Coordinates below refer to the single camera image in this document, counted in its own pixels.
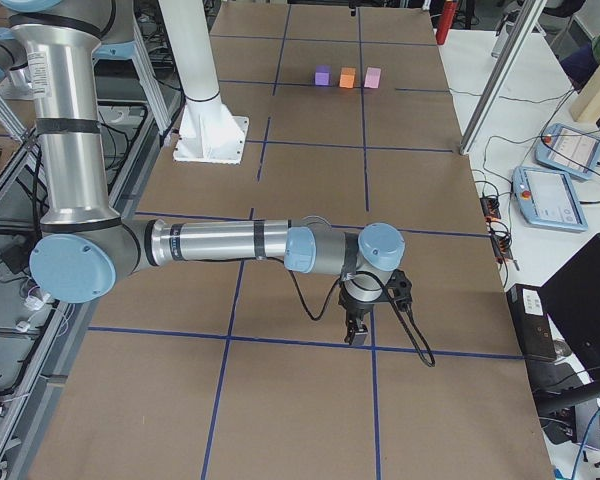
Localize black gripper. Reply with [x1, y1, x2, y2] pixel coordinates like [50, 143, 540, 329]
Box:
[338, 286, 378, 347]

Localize orange black connector strip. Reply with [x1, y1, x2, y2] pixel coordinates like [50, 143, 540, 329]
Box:
[480, 195, 519, 269]

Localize seated person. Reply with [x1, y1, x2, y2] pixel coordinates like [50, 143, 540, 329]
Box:
[560, 35, 600, 90]

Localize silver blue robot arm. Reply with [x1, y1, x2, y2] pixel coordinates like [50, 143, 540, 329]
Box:
[7, 1, 412, 346]

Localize blue ethernet cable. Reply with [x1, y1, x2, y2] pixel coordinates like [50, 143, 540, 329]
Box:
[569, 399, 600, 480]

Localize pink foam block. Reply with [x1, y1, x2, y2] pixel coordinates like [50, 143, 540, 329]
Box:
[364, 67, 382, 89]

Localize aluminium frame post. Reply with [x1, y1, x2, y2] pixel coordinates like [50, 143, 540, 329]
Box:
[459, 0, 546, 155]

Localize black looping cable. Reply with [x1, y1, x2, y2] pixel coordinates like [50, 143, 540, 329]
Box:
[288, 269, 437, 368]

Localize orange foam block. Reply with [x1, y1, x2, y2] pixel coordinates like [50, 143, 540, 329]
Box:
[339, 67, 356, 89]

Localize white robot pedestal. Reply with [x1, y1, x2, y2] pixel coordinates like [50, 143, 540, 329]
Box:
[159, 0, 249, 165]

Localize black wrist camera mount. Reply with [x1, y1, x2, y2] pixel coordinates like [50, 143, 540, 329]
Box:
[386, 269, 413, 312]

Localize near blue teach pendant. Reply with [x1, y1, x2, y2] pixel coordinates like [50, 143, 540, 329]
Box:
[512, 166, 588, 233]

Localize far blue teach pendant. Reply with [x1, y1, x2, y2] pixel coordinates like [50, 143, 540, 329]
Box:
[535, 123, 600, 181]

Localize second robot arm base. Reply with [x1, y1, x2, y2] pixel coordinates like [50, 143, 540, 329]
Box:
[0, 27, 33, 100]

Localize black monitor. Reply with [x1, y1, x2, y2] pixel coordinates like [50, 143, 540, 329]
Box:
[534, 232, 600, 419]

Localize red fire extinguisher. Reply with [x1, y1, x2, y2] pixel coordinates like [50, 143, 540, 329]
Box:
[436, 0, 458, 45]

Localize purple foam block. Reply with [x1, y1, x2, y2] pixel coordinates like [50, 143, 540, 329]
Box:
[314, 65, 331, 86]

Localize blue teach pendant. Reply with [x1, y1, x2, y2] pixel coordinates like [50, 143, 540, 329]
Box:
[512, 166, 588, 233]
[535, 123, 600, 181]

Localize black computer box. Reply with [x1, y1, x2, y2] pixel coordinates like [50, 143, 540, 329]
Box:
[506, 284, 573, 363]

